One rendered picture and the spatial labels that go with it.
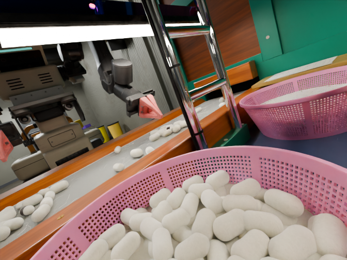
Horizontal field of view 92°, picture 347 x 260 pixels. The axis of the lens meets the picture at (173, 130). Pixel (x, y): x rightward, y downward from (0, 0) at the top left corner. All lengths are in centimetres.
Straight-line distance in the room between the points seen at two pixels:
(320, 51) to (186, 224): 71
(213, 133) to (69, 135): 85
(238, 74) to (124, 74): 48
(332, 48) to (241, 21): 33
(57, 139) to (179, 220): 95
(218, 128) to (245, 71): 42
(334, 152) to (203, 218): 27
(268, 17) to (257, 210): 72
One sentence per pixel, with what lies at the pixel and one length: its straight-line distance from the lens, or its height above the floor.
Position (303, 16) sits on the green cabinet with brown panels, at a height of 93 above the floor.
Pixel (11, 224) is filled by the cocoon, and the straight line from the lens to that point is 42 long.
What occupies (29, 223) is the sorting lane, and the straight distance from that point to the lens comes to 42.
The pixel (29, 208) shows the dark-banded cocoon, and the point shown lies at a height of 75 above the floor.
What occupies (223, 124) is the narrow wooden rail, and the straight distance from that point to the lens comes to 44.
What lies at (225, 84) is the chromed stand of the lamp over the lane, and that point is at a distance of 43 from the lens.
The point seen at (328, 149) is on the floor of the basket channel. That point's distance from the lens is 39.
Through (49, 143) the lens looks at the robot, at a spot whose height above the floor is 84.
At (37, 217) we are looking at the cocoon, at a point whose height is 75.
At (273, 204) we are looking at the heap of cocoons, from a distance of 19.
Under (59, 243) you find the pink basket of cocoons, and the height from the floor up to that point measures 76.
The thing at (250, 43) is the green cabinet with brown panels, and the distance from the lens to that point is 85.
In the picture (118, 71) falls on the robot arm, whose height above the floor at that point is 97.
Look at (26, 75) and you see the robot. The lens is 112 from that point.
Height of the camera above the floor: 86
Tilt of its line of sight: 12 degrees down
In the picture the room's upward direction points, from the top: 21 degrees counter-clockwise
